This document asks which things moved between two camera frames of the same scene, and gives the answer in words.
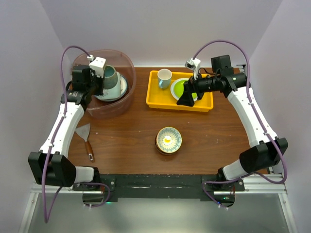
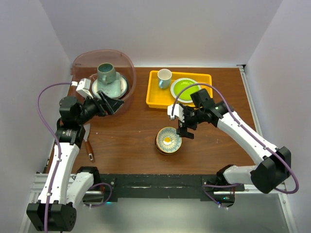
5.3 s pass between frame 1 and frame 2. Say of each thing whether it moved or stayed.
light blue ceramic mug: stayed
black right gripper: moved
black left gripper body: moved
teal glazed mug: moved
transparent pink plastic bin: stayed
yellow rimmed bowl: stayed
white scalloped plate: stayed
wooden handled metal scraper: stayed
